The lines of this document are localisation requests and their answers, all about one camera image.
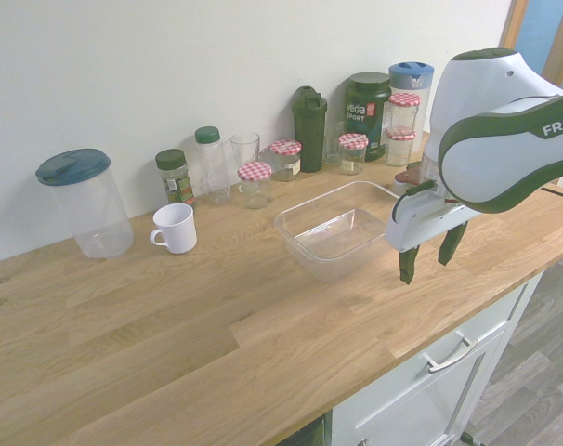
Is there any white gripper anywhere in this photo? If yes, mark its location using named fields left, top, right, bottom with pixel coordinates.
left=384, top=183, right=478, bottom=285

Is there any clear bottle with green lid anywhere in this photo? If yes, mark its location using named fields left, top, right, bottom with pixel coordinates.
left=193, top=126, right=232, bottom=206

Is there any clear rectangular plastic container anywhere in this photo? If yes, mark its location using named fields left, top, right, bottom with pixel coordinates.
left=274, top=180, right=398, bottom=283

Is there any glass jar red checked lid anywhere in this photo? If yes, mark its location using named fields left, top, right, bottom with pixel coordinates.
left=268, top=139, right=303, bottom=182
left=337, top=133, right=370, bottom=177
left=384, top=127, right=417, bottom=168
left=387, top=92, right=423, bottom=134
left=237, top=162, right=274, bottom=210

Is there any short clear drinking glass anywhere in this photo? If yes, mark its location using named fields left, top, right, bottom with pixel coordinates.
left=322, top=121, right=347, bottom=165

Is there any white kitchen base cabinet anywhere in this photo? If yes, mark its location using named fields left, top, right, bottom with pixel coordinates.
left=330, top=271, right=547, bottom=446

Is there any dark Vega Sport tub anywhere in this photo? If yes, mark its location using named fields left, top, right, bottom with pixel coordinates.
left=345, top=72, right=393, bottom=163

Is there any dark green shaker bottle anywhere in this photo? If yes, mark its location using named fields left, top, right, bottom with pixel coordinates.
left=290, top=85, right=329, bottom=174

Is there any clear pitcher with blue lid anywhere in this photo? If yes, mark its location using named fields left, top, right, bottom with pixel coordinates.
left=387, top=61, right=436, bottom=152

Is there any tall clear drinking glass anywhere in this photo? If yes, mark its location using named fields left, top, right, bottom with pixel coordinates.
left=229, top=132, right=262, bottom=187

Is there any white plastic mug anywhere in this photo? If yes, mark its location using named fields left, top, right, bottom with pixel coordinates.
left=149, top=203, right=198, bottom=256

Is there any spice jar with dark lid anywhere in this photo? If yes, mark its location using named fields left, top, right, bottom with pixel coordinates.
left=154, top=148, right=198, bottom=209

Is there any clear pitcher with teal lid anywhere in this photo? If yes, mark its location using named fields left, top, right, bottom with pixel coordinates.
left=34, top=148, right=135, bottom=259

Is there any silver cabinet bar handle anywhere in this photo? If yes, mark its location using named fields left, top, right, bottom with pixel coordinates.
left=423, top=337, right=478, bottom=374

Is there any wooden door frame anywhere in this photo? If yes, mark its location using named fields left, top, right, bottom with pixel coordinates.
left=497, top=0, right=563, bottom=92

